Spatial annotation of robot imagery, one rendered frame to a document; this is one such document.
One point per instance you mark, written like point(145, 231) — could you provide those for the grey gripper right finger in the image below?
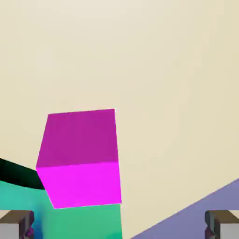
point(224, 224)

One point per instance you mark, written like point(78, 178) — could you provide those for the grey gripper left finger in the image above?
point(15, 224)

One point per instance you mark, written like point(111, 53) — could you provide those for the small magenta cube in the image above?
point(78, 164)

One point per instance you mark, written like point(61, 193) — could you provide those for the large green box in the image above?
point(82, 222)

